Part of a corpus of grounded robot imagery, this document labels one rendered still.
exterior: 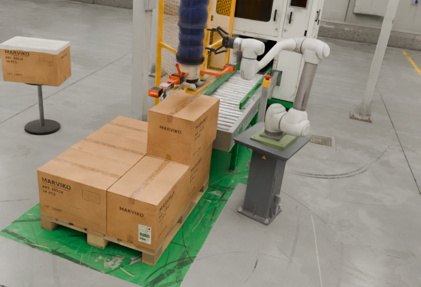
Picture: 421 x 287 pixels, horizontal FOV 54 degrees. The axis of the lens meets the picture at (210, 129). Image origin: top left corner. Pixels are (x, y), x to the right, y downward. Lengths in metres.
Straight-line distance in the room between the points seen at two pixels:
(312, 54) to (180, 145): 1.24
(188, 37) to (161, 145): 0.89
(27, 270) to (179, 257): 1.08
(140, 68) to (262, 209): 2.18
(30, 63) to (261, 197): 2.79
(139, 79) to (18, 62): 1.29
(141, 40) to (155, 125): 1.63
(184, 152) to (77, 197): 0.88
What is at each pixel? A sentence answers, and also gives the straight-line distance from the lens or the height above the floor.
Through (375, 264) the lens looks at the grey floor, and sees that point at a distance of 3.75.
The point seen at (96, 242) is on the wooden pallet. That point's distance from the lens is 3.42.
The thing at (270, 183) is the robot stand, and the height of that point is 0.40.
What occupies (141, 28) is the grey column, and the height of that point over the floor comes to 1.26.
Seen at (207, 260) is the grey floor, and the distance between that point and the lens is 3.35.
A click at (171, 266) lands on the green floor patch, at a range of 3.28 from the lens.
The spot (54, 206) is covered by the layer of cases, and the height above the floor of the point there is 0.25.
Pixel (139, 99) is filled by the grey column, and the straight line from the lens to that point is 5.02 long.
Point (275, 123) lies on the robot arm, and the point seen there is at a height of 0.93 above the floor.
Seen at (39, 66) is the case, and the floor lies 0.83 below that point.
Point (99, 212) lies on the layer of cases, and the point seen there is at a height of 0.33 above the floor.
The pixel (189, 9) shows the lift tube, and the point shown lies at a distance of 3.24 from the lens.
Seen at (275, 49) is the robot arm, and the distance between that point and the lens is 3.18.
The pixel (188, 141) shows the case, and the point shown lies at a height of 0.76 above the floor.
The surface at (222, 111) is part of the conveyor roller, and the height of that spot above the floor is 0.55.
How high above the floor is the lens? 2.25
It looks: 25 degrees down
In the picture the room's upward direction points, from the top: 6 degrees clockwise
